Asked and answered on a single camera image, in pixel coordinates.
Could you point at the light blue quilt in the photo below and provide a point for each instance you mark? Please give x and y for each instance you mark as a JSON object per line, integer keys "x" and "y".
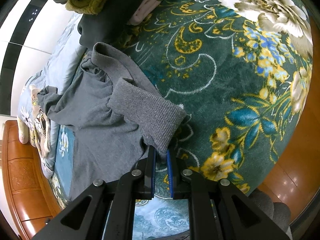
{"x": 59, "y": 72}

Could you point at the grey sweater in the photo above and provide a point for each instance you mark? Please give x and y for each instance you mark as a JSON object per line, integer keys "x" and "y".
{"x": 115, "y": 113}

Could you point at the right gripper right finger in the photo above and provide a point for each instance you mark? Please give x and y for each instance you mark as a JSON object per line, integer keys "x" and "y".
{"x": 172, "y": 170}

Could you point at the beige patterned pillow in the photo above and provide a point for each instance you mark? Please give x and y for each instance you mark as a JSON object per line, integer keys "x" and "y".
{"x": 33, "y": 125}

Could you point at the green floral blanket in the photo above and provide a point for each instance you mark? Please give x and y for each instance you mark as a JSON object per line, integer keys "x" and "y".
{"x": 242, "y": 71}

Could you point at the dark grey folded garment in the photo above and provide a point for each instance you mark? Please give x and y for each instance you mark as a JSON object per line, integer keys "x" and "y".
{"x": 105, "y": 26}

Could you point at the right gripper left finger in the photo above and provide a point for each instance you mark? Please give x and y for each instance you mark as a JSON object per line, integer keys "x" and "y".
{"x": 149, "y": 174}

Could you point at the wooden bed frame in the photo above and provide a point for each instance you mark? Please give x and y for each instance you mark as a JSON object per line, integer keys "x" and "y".
{"x": 30, "y": 198}

